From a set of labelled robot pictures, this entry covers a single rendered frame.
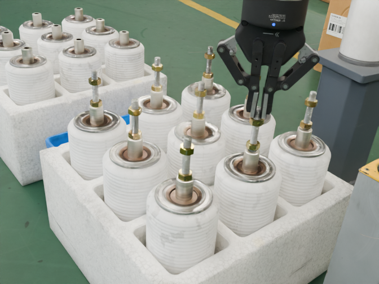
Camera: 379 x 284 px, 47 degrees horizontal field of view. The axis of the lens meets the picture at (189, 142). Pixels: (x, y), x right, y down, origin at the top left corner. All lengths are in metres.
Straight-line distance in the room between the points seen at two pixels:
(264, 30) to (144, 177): 0.25
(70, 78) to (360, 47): 0.62
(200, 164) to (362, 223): 0.25
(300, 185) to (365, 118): 0.33
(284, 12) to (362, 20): 0.44
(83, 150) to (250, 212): 0.28
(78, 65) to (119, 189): 0.43
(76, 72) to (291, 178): 0.54
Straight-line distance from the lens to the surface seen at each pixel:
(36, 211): 0.96
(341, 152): 1.01
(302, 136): 0.70
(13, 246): 0.89
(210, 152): 0.67
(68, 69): 1.01
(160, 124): 0.75
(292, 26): 0.52
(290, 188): 0.70
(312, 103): 0.67
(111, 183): 0.63
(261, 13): 0.51
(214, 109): 0.82
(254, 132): 0.60
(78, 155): 0.73
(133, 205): 0.64
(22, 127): 0.96
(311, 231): 0.71
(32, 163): 1.01
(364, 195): 0.58
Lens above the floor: 0.60
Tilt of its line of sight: 31 degrees down
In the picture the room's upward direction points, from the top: 4 degrees clockwise
